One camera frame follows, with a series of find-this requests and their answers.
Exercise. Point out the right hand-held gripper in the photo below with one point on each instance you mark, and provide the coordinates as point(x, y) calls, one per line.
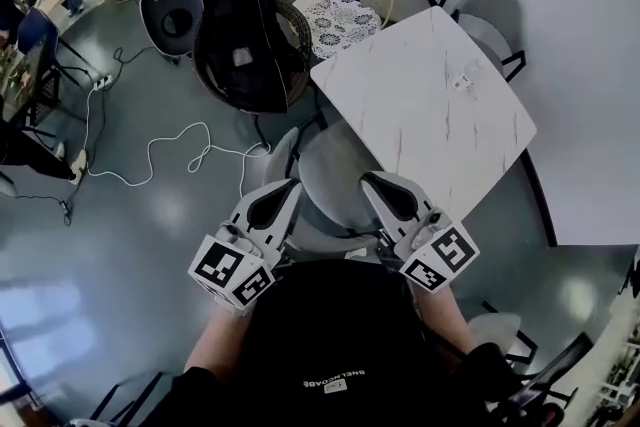
point(440, 260)

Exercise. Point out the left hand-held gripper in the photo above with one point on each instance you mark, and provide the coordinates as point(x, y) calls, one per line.
point(220, 265)

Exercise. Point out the person's left forearm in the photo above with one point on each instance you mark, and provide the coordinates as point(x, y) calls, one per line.
point(215, 345)

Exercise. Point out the person's right forearm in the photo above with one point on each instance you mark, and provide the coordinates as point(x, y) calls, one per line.
point(445, 320)

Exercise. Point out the white marble table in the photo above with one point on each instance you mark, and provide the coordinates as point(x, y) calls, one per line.
point(425, 115)

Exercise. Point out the black wicker chair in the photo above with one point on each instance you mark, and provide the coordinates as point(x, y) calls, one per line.
point(302, 50)

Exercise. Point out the blue chair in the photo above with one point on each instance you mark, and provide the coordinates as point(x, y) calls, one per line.
point(37, 25)

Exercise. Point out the person's black shirt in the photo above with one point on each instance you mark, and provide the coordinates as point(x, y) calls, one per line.
point(340, 340)

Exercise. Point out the small white object on table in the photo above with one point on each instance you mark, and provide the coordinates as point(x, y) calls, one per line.
point(467, 75)

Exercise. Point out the black backpack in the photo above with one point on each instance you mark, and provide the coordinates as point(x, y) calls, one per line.
point(240, 55)

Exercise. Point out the patterned seat cushion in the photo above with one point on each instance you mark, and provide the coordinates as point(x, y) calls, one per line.
point(340, 25)

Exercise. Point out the white power strip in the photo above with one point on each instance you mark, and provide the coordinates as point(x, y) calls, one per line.
point(103, 82)

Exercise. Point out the dark square table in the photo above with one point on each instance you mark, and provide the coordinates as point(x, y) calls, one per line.
point(25, 75)

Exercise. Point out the black frame equipment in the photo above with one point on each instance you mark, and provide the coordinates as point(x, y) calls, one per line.
point(550, 385)

